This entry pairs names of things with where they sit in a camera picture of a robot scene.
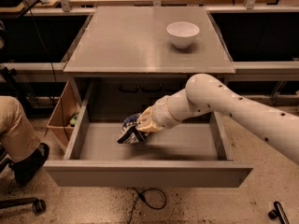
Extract blue chip bag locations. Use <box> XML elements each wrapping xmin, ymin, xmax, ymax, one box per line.
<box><xmin>117</xmin><ymin>113</ymin><xmax>148</xmax><ymax>144</ymax></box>

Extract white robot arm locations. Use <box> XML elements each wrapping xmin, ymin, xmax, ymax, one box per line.
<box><xmin>137</xmin><ymin>74</ymin><xmax>299</xmax><ymax>163</ymax></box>

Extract grey open top drawer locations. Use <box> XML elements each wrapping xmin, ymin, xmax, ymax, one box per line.
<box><xmin>43</xmin><ymin>81</ymin><xmax>254</xmax><ymax>189</ymax></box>

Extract grey cabinet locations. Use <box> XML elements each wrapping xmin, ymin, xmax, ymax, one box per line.
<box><xmin>64</xmin><ymin>7</ymin><xmax>235</xmax><ymax>122</ymax></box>

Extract green object in box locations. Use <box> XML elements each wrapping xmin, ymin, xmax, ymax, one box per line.
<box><xmin>69</xmin><ymin>114</ymin><xmax>78</xmax><ymax>127</ymax></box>

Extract cardboard box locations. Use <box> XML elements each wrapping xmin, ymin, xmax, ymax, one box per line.
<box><xmin>47</xmin><ymin>82</ymin><xmax>80</xmax><ymax>150</ymax></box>

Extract white bowl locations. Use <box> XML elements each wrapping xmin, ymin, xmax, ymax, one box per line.
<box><xmin>166</xmin><ymin>21</ymin><xmax>200</xmax><ymax>49</ymax></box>

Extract person leg beige trousers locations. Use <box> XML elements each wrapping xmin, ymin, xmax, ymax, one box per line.
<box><xmin>0</xmin><ymin>96</ymin><xmax>40</xmax><ymax>162</ymax></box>

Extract black shoe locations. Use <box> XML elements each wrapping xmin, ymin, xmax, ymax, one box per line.
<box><xmin>13</xmin><ymin>143</ymin><xmax>50</xmax><ymax>186</ymax></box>

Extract black office chair base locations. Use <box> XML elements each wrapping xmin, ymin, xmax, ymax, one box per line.
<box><xmin>0</xmin><ymin>146</ymin><xmax>46</xmax><ymax>216</ymax></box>

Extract black caster right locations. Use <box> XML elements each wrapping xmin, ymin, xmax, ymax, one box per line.
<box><xmin>268</xmin><ymin>201</ymin><xmax>290</xmax><ymax>224</ymax></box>

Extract black floor cable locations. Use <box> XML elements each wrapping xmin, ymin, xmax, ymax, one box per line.
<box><xmin>126</xmin><ymin>187</ymin><xmax>168</xmax><ymax>224</ymax></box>

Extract black hanging cable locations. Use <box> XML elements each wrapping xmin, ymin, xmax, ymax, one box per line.
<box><xmin>15</xmin><ymin>0</ymin><xmax>71</xmax><ymax>142</ymax></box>

